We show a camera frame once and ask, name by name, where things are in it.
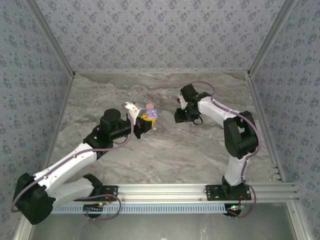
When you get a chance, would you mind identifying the grey slotted cable duct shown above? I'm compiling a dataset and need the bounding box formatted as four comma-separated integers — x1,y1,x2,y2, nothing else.
49,202,230,215

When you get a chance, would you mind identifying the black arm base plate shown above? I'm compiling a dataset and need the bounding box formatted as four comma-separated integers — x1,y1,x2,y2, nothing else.
72,184,119,202
205,184,252,202

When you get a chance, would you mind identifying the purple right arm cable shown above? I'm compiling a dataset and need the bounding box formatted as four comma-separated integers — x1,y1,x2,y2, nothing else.
191,81,263,220

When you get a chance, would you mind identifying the aluminium table side rail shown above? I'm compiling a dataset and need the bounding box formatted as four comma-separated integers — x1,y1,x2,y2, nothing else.
38,73,77,186
246,72,286,185

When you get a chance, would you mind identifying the purple earbud charging case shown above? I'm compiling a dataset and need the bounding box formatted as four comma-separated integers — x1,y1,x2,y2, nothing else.
146,108,159,120

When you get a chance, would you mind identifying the grey metal panel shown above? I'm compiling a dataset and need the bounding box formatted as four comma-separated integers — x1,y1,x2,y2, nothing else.
27,213,301,240

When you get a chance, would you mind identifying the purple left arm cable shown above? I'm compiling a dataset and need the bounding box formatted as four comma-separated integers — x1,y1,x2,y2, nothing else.
10,117,133,221

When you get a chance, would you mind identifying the aluminium frame leg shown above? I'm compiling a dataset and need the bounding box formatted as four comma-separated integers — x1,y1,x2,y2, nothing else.
287,202,310,240
13,219,38,240

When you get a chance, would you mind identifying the small black controller board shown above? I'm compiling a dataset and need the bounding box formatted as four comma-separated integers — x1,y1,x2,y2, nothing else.
225,203,244,218
83,202,105,215

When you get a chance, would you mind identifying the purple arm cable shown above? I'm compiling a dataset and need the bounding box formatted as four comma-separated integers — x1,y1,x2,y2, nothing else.
191,81,263,220
10,117,133,221

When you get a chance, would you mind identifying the thin aluminium table edge rail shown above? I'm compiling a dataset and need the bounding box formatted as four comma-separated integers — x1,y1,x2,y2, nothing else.
74,70,250,75

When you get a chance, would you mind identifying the long aluminium mounting rail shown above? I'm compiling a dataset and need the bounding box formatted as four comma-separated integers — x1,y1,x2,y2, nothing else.
26,183,300,204

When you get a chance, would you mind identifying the slanted aluminium frame post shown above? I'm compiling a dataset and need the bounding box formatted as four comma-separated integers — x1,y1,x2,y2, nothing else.
24,0,76,77
248,0,299,77

